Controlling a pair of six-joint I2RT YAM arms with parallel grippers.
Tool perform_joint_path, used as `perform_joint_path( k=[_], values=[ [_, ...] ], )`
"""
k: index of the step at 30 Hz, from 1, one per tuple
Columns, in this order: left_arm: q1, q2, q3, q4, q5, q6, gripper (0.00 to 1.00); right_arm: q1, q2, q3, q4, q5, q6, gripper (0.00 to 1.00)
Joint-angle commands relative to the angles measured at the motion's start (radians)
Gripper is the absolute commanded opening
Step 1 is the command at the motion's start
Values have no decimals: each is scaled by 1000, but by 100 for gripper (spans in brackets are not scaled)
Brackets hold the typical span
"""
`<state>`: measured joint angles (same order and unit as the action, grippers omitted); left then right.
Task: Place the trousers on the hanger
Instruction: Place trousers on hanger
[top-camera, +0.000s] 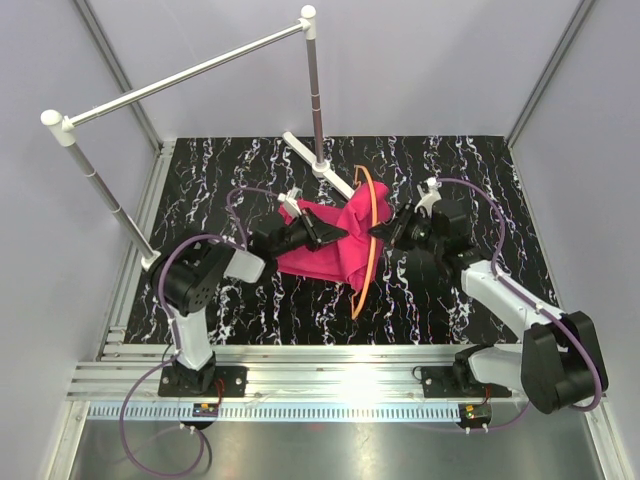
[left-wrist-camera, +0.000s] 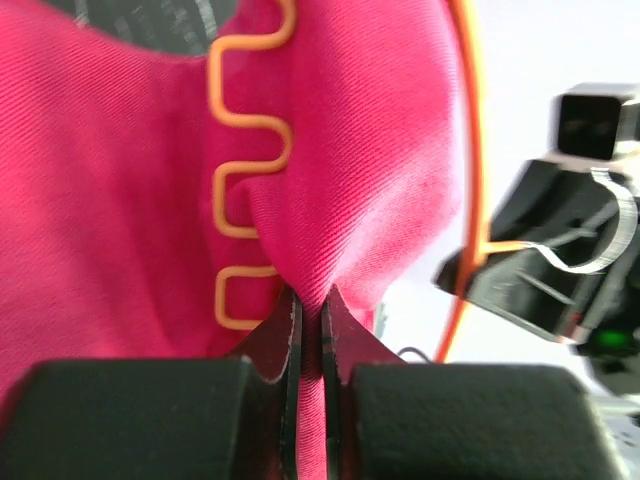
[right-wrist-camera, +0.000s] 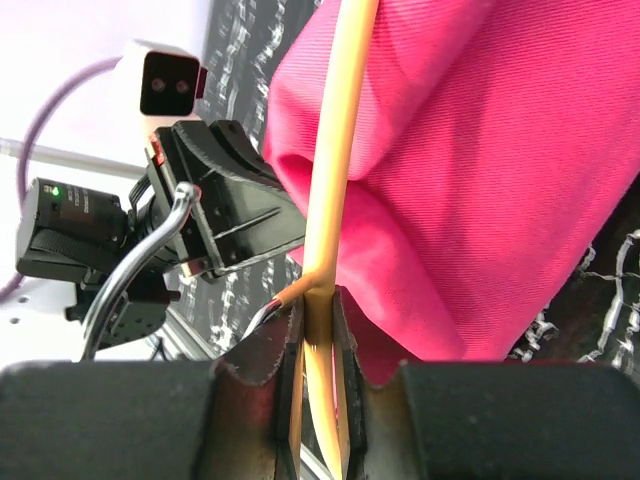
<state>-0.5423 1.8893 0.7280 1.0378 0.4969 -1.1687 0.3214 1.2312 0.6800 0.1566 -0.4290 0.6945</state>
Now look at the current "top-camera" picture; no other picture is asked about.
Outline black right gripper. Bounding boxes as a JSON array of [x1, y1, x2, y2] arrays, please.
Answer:
[[369, 203, 445, 256]]

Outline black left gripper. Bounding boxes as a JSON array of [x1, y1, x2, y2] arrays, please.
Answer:
[[271, 207, 347, 259]]

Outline pink trousers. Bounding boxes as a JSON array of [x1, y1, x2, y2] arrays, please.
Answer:
[[278, 181, 392, 292]]

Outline orange clothes hanger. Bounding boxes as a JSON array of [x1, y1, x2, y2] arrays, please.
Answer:
[[349, 163, 386, 321]]

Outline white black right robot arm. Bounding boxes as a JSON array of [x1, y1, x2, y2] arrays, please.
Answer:
[[369, 200, 609, 414]]

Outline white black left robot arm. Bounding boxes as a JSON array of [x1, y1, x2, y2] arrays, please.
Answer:
[[149, 208, 348, 397]]

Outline right controller board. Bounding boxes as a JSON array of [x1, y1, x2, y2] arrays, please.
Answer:
[[460, 402, 492, 421]]

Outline controller board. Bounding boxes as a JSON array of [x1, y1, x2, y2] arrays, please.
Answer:
[[460, 402, 492, 421], [193, 402, 220, 418]]

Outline left controller board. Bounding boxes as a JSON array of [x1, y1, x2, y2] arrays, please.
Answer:
[[193, 402, 220, 418]]

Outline silver white clothes rack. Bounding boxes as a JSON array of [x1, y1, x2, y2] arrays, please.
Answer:
[[40, 5, 354, 270]]

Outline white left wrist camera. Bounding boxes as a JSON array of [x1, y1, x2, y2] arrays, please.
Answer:
[[277, 187, 302, 218]]

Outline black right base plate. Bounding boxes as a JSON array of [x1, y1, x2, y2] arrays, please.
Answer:
[[416, 365, 512, 399]]

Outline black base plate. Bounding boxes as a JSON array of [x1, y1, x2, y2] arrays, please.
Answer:
[[416, 365, 512, 399], [158, 363, 248, 398]]

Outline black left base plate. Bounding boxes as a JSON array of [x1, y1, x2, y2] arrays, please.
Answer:
[[158, 363, 248, 398]]

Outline aluminium frame rail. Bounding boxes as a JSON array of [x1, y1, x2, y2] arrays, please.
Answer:
[[67, 344, 468, 405]]

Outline slotted white cable duct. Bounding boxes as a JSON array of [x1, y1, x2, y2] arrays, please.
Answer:
[[88, 401, 460, 423]]

